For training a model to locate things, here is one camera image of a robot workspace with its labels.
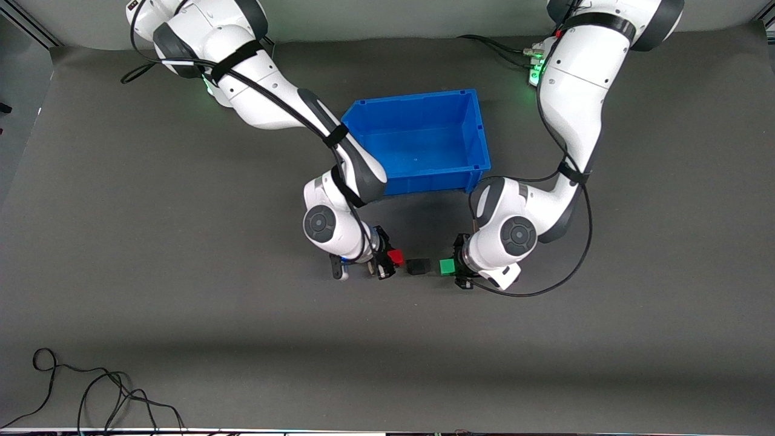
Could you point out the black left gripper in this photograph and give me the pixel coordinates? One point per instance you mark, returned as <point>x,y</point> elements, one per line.
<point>461,247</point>

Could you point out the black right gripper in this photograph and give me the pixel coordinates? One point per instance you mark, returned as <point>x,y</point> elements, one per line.
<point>382,240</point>

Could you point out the red cube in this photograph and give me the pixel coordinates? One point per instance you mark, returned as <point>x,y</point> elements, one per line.
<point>396,257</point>

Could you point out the green cube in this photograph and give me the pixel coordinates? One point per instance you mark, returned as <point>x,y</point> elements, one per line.
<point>447,267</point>

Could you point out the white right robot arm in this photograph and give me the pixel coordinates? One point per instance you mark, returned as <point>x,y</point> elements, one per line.
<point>260,91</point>

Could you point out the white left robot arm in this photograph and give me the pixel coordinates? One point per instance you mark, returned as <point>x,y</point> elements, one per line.
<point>575,91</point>

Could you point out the black cube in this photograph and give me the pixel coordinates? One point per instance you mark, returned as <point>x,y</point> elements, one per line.
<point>418,267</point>

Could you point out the dark grey table cloth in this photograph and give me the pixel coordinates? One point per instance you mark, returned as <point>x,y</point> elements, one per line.
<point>387,363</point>

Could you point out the blue plastic storage bin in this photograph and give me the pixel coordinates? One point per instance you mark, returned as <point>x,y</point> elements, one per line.
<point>424,139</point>

